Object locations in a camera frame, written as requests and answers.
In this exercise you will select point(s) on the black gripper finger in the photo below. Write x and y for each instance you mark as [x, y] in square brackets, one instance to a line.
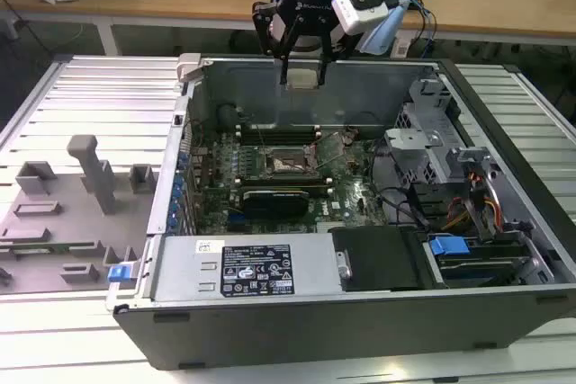
[322, 70]
[284, 70]

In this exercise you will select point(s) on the silver square CPU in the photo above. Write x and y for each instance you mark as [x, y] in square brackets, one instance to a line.
[302, 78]

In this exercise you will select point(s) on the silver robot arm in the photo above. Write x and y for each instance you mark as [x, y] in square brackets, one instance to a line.
[383, 35]

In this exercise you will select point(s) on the CPU socket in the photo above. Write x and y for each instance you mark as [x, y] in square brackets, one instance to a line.
[288, 161]

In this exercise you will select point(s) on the blue expansion slot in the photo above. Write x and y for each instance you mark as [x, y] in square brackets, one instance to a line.
[236, 221]

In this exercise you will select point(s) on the round coin battery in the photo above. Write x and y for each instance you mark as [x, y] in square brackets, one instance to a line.
[349, 135]

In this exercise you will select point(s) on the white tag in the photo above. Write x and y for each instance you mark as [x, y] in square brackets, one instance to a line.
[402, 47]

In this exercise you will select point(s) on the wooden desk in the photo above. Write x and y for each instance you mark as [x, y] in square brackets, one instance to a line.
[180, 2]

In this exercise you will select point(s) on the blue card retention clip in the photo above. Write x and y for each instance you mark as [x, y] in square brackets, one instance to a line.
[174, 208]
[172, 223]
[183, 160]
[179, 185]

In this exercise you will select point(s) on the silver metal drive cage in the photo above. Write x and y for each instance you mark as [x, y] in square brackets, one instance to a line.
[423, 168]

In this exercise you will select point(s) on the green motherboard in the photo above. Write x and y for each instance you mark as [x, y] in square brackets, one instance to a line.
[351, 208]

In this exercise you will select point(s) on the silver power supply latch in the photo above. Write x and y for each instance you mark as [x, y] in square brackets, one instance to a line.
[344, 265]

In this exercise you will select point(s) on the black plastic shroud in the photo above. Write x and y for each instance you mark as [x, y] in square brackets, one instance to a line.
[378, 258]

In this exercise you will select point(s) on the grey power supply unit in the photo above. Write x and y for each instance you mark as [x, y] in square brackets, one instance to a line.
[189, 267]

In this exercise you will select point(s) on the grey parts rack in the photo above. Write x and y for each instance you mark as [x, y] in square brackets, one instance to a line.
[67, 204]

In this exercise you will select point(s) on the black hard disk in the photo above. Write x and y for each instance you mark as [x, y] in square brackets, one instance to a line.
[481, 269]

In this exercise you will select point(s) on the blue case latch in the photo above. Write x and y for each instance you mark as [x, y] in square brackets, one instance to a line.
[118, 273]

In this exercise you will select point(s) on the black open PC case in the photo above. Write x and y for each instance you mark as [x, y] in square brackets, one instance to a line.
[315, 339]

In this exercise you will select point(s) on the green RAM stick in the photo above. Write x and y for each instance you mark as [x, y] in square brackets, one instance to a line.
[40, 249]

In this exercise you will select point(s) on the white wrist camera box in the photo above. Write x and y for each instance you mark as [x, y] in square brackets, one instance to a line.
[360, 6]

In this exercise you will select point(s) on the silver cage bracket plate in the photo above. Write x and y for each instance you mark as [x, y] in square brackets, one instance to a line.
[414, 139]

